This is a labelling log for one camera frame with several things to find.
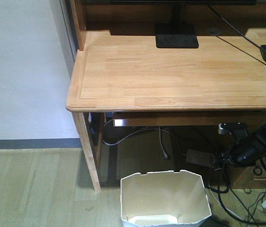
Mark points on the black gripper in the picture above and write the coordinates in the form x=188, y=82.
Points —
x=244, y=153

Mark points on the white plastic trash bin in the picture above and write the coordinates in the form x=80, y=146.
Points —
x=163, y=199

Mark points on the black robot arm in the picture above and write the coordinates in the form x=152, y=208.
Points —
x=259, y=133

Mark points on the white power strip under desk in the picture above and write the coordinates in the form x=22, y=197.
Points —
x=199, y=158

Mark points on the black computer monitor with stand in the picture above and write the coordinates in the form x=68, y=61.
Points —
x=176, y=34

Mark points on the light wooden desk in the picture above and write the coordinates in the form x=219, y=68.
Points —
x=118, y=68

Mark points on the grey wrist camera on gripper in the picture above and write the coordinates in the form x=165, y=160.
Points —
x=237, y=129

